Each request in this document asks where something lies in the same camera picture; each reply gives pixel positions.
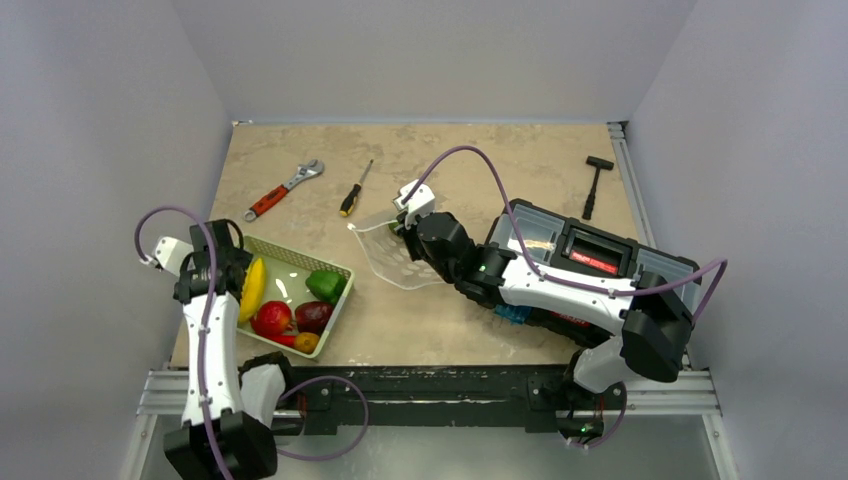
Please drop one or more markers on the orange small fruit toy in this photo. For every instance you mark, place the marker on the orange small fruit toy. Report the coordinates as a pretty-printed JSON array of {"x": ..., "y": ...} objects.
[{"x": 306, "y": 342}]

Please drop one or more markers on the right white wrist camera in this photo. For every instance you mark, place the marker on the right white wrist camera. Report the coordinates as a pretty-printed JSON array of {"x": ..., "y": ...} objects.
[{"x": 415, "y": 200}]

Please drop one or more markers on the black hammer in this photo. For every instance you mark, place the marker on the black hammer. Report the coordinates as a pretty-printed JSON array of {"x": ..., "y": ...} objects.
[{"x": 599, "y": 164}]

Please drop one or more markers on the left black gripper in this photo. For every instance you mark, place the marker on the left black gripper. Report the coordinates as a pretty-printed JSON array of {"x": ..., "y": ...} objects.
[{"x": 242, "y": 259}]

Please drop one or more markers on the yellow black screwdriver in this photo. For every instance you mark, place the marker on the yellow black screwdriver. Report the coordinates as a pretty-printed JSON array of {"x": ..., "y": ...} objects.
[{"x": 349, "y": 202}]

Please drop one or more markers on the red chili pepper toy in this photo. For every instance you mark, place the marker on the red chili pepper toy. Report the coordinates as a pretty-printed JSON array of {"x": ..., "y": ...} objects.
[{"x": 288, "y": 341}]

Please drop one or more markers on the green plastic basket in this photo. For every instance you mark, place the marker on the green plastic basket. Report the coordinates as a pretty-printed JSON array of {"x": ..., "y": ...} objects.
[{"x": 287, "y": 271}]

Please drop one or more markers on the red apple toy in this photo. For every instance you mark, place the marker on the red apple toy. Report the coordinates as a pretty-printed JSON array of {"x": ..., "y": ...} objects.
[{"x": 272, "y": 319}]

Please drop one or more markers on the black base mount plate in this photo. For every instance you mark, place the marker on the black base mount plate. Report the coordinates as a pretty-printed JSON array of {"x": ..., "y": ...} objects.
[{"x": 535, "y": 398}]

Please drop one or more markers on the black tool box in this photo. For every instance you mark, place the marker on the black tool box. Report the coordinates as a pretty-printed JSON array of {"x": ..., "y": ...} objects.
[{"x": 565, "y": 243}]

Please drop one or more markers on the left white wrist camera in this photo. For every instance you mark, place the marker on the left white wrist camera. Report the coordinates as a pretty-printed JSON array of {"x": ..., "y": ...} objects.
[{"x": 168, "y": 255}]

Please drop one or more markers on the dark red fruit toy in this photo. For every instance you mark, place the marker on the dark red fruit toy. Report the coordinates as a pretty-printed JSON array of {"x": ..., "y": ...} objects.
[{"x": 313, "y": 317}]

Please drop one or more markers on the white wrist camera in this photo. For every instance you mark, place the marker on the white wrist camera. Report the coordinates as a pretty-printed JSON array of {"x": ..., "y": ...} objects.
[
  {"x": 415, "y": 200},
  {"x": 168, "y": 255}
]

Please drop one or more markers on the yellow banana toy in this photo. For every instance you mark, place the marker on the yellow banana toy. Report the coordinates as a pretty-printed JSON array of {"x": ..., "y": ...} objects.
[{"x": 253, "y": 289}]

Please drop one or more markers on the green bell pepper toy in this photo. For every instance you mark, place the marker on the green bell pepper toy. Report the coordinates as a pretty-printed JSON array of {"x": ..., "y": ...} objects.
[{"x": 326, "y": 286}]

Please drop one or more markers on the clear zip top bag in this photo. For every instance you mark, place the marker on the clear zip top bag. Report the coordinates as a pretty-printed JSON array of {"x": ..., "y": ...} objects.
[{"x": 387, "y": 254}]

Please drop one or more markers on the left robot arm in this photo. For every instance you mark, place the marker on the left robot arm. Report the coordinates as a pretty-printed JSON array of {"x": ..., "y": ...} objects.
[{"x": 225, "y": 430}]

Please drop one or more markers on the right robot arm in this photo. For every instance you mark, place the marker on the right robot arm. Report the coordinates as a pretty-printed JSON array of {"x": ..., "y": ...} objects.
[{"x": 647, "y": 324}]

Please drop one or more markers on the red handled adjustable wrench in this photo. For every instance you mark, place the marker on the red handled adjustable wrench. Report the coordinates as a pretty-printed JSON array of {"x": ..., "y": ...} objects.
[{"x": 306, "y": 171}]

